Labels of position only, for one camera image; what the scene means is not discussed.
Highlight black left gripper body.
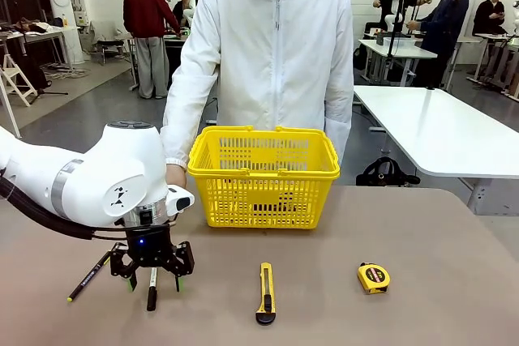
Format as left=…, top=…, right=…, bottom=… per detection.
left=123, top=222, right=175, bottom=270

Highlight white marker with black cap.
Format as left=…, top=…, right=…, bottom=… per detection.
left=145, top=267, right=159, bottom=312

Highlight person's left forearm white sleeve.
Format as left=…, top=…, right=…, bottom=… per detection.
left=324, top=90, right=354, bottom=167

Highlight person's right forearm white sleeve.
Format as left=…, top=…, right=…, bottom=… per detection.
left=161, top=78, right=216, bottom=169

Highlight yellow plastic shopping basket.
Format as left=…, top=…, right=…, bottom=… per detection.
left=187, top=125, right=341, bottom=230

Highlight person in white hoodie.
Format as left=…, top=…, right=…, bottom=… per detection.
left=161, top=0, right=354, bottom=189

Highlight person in red sweater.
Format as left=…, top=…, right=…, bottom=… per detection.
left=122, top=0, right=182, bottom=100

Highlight person in navy jacket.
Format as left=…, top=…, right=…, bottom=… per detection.
left=407, top=0, right=470, bottom=90

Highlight seated person in black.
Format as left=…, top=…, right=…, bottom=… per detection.
left=472, top=0, right=508, bottom=37

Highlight person's right hand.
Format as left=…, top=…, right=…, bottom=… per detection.
left=165, top=163, right=188, bottom=190

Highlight black pen with yellow clip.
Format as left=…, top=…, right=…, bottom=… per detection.
left=66, top=250, right=113, bottom=304

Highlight yellow utility knife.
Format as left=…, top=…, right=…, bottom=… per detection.
left=255, top=262, right=277, bottom=326

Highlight small black item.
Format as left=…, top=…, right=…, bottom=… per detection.
left=251, top=194, right=299, bottom=212

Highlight yellow tape measure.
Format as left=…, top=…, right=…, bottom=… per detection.
left=356, top=262, right=392, bottom=295

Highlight white folding step ladder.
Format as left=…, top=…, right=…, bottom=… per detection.
left=0, top=53, right=38, bottom=108

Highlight black bag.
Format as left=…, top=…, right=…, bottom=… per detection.
left=355, top=156, right=422, bottom=187

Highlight cluttered white desk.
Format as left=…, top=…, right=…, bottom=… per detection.
left=0, top=23, right=82, bottom=75

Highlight white tower air conditioner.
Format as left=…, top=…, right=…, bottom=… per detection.
left=41, top=0, right=85, bottom=64

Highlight large white table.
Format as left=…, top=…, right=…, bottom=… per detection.
left=353, top=85, right=519, bottom=217

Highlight small white table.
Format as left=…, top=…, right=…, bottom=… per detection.
left=358, top=37, right=439, bottom=88

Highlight clear plastic bin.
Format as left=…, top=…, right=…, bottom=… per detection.
left=383, top=36, right=417, bottom=49

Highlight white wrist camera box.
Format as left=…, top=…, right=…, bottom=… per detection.
left=165, top=185, right=196, bottom=216

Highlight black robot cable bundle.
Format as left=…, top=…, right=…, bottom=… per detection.
left=0, top=175, right=131, bottom=241

